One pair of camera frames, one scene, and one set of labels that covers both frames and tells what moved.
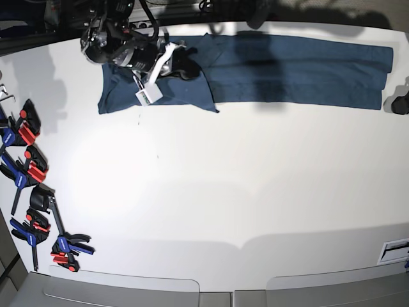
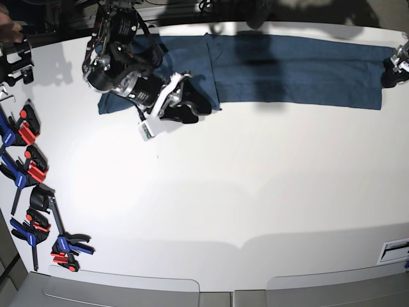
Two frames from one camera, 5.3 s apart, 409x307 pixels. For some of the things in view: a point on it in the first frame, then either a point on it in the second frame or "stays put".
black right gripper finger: (181, 60) → (192, 94)
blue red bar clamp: (35, 228) stays put
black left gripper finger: (185, 67) → (182, 113)
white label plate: (394, 251) stays put
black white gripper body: (151, 59) → (149, 93)
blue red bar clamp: (23, 130) stays put
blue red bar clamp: (41, 198) stays put
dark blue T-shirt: (257, 69) stays put
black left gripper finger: (401, 105) → (390, 79)
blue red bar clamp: (24, 173) stays put
